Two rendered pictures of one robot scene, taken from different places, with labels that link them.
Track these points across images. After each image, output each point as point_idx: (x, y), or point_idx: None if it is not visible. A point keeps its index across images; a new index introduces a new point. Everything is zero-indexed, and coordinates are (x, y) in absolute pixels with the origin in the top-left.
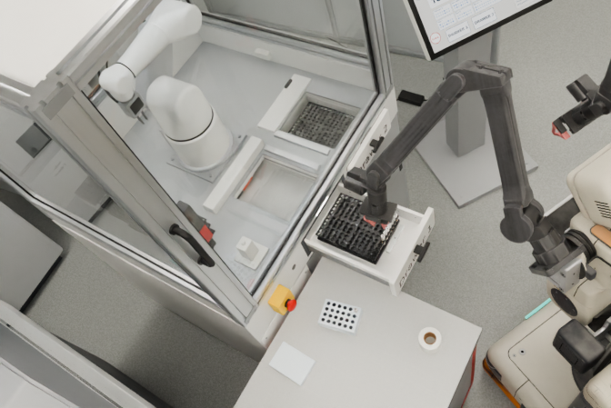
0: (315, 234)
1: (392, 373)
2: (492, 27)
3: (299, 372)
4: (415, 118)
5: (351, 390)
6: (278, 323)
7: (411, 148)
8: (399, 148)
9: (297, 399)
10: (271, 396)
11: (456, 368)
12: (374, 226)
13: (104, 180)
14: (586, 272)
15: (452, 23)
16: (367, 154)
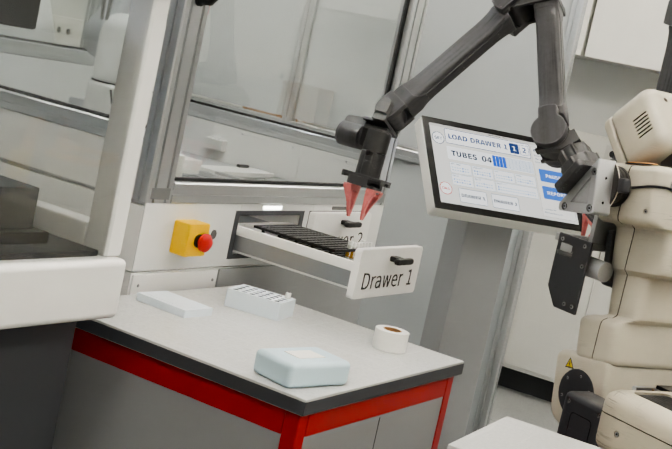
0: (253, 227)
1: (327, 345)
2: (513, 216)
3: (186, 305)
4: (456, 41)
5: (262, 337)
6: None
7: (442, 74)
8: (428, 74)
9: (175, 321)
10: (132, 310)
11: (423, 365)
12: (347, 215)
13: None
14: (620, 178)
15: (468, 185)
16: (333, 234)
